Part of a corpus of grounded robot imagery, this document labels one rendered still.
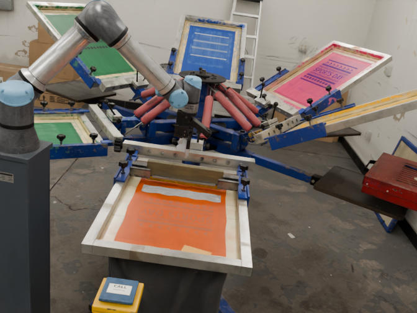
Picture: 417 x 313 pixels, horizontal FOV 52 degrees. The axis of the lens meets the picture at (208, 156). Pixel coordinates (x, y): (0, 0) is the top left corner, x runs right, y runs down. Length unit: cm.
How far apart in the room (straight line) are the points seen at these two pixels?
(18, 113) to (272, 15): 472
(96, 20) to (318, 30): 473
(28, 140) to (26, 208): 26
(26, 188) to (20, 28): 504
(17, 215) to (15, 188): 11
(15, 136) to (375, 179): 157
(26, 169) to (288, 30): 482
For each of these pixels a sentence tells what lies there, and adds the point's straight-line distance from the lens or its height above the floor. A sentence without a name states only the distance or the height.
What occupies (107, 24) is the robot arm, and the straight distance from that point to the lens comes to 158.
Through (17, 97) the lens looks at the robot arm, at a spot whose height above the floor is 140.
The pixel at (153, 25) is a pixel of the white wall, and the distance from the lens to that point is 603.
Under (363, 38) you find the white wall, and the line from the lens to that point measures 624.
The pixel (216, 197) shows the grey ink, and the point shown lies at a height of 96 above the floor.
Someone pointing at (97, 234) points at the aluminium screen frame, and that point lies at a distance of 157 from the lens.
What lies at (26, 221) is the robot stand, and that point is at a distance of 175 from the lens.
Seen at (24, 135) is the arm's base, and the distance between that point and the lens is 165.
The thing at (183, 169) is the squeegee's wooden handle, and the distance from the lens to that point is 197.
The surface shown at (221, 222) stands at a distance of 177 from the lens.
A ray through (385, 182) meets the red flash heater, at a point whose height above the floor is 110.
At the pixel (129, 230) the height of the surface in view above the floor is 95.
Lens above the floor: 186
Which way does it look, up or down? 22 degrees down
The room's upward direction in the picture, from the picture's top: 9 degrees clockwise
